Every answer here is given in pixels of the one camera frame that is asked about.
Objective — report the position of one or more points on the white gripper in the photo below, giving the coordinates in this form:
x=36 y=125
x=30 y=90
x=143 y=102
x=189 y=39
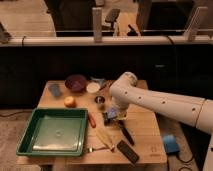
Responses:
x=121 y=107

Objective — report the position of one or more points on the wooden table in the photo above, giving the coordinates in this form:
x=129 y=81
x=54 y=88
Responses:
x=141 y=123

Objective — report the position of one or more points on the small black clip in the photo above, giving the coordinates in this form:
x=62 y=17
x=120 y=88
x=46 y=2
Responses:
x=106 y=120

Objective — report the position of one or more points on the orange fruit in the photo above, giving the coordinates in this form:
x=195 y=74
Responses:
x=70 y=102

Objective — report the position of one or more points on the black office chair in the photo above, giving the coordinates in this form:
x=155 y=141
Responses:
x=111 y=18

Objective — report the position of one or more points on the small metal cup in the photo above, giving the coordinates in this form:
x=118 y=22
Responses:
x=100 y=100

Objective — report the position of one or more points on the green plastic tray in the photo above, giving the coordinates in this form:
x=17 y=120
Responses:
x=54 y=132

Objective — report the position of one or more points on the orange carrot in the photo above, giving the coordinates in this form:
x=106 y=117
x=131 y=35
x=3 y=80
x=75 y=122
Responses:
x=92 y=121

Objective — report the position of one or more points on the black handled knife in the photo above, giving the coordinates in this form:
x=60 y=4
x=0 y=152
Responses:
x=125 y=132

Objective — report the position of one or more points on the black remote control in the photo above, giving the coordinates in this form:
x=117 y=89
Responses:
x=128 y=152

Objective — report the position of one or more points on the blue cup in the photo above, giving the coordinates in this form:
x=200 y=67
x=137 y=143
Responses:
x=54 y=89

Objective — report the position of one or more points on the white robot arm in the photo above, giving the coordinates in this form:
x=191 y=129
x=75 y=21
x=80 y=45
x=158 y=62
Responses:
x=193 y=111

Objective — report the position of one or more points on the yellow corn cob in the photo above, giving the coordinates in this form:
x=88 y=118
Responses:
x=104 y=138

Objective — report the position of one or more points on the metal fork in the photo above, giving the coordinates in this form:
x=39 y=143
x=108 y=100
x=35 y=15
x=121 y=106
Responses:
x=92 y=149

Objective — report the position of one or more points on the purple bowl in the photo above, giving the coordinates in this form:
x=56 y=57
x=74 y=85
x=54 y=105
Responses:
x=76 y=83

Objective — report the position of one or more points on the light blue cloth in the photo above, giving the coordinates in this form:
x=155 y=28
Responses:
x=100 y=81

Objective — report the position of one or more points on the white railing bar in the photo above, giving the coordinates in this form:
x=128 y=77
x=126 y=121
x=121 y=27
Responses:
x=105 y=41

